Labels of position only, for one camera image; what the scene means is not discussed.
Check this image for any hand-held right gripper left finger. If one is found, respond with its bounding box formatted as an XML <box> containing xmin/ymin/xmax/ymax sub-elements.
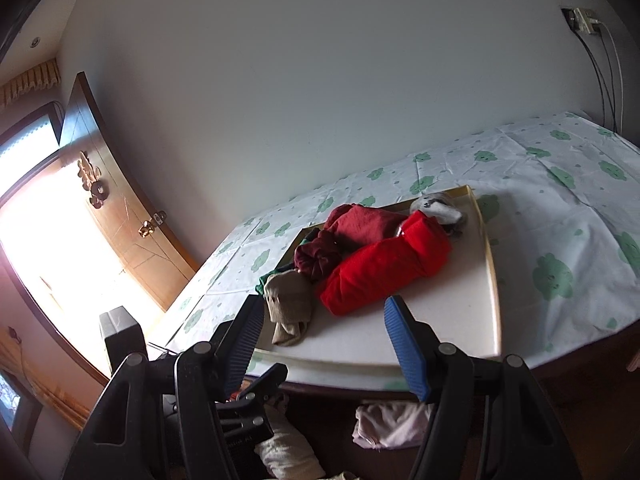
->
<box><xmin>62</xmin><ymin>294</ymin><xmax>266</xmax><ymax>480</ymax></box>

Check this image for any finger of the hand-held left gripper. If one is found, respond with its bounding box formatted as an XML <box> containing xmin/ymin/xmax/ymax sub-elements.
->
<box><xmin>215</xmin><ymin>402</ymin><xmax>273</xmax><ymax>435</ymax></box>
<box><xmin>227</xmin><ymin>362</ymin><xmax>289</xmax><ymax>409</ymax></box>

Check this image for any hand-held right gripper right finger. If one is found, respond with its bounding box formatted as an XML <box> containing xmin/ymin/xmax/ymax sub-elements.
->
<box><xmin>383</xmin><ymin>294</ymin><xmax>581</xmax><ymax>480</ymax></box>

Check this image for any beige ribbed underwear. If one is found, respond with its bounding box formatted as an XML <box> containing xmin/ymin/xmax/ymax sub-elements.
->
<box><xmin>263</xmin><ymin>270</ymin><xmax>314</xmax><ymax>347</ymax></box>

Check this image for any white tray with gold rim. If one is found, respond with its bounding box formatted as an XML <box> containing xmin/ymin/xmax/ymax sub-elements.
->
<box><xmin>255</xmin><ymin>185</ymin><xmax>502</xmax><ymax>362</ymax></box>

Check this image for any cream dotted underwear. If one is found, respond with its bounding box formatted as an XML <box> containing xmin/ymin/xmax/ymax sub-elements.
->
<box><xmin>254</xmin><ymin>404</ymin><xmax>327</xmax><ymax>480</ymax></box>

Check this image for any green underwear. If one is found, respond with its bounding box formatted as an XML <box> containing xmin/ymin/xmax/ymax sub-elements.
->
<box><xmin>255</xmin><ymin>270</ymin><xmax>282</xmax><ymax>297</ymax></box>

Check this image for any bright red underwear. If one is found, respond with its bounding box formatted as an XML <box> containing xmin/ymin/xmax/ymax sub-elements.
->
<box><xmin>320</xmin><ymin>210</ymin><xmax>452</xmax><ymax>317</ymax></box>

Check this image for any pink underwear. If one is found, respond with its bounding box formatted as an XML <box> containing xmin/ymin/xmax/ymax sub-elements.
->
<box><xmin>352</xmin><ymin>402</ymin><xmax>437</xmax><ymax>449</ymax></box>

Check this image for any maroon underwear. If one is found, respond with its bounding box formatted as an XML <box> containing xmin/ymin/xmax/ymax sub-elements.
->
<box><xmin>293</xmin><ymin>230</ymin><xmax>348</xmax><ymax>282</ymax></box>

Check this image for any dark red underwear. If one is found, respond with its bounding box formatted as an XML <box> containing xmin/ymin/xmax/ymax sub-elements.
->
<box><xmin>327</xmin><ymin>203</ymin><xmax>418</xmax><ymax>256</ymax></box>

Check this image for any grey and white underwear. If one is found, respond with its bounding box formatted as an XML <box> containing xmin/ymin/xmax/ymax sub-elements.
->
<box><xmin>410</xmin><ymin>192</ymin><xmax>469</xmax><ymax>237</ymax></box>

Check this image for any gold door decoration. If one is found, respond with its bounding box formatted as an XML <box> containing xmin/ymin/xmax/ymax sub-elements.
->
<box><xmin>76</xmin><ymin>152</ymin><xmax>110</xmax><ymax>209</ymax></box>

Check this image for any wooden door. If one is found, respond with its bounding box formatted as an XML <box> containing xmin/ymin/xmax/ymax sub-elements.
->
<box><xmin>52</xmin><ymin>71</ymin><xmax>201</xmax><ymax>313</ymax></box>

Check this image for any dark wooden dresser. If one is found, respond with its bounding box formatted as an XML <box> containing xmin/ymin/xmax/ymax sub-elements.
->
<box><xmin>215</xmin><ymin>327</ymin><xmax>640</xmax><ymax>480</ymax></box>

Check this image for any white green-printed tablecloth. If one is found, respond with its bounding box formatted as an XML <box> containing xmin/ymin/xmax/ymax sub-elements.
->
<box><xmin>165</xmin><ymin>110</ymin><xmax>640</xmax><ymax>392</ymax></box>

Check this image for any transom window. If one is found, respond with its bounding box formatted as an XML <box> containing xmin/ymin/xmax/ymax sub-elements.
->
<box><xmin>0</xmin><ymin>106</ymin><xmax>58</xmax><ymax>163</ymax></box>

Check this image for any yellow curtain valance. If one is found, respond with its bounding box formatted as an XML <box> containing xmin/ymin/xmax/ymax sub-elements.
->
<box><xmin>0</xmin><ymin>59</ymin><xmax>62</xmax><ymax>109</ymax></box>

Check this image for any black wall cable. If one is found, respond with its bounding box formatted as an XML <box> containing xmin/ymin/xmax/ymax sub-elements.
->
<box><xmin>580</xmin><ymin>29</ymin><xmax>619</xmax><ymax>131</ymax></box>

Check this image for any wall socket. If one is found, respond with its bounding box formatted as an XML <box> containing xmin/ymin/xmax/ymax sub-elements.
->
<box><xmin>561</xmin><ymin>6</ymin><xmax>602</xmax><ymax>37</ymax></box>

